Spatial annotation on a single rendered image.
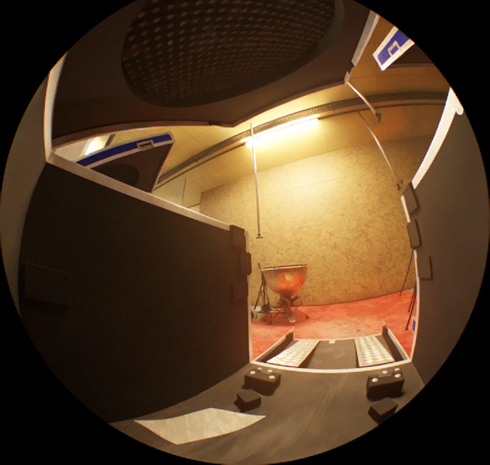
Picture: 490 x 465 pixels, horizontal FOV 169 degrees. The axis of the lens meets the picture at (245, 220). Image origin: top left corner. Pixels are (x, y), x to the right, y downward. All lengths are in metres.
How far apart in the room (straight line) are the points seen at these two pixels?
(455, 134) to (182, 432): 1.02
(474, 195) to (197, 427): 0.92
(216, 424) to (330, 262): 3.08
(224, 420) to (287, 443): 0.22
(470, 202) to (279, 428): 0.77
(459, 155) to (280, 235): 3.38
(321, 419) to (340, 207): 3.34
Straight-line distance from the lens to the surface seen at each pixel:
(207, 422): 0.69
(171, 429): 0.68
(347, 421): 0.69
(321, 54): 0.80
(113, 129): 0.65
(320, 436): 0.64
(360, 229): 3.43
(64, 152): 2.20
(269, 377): 0.80
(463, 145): 0.48
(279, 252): 3.50
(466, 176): 0.49
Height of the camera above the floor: 0.71
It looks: 19 degrees up
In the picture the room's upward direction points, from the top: 2 degrees counter-clockwise
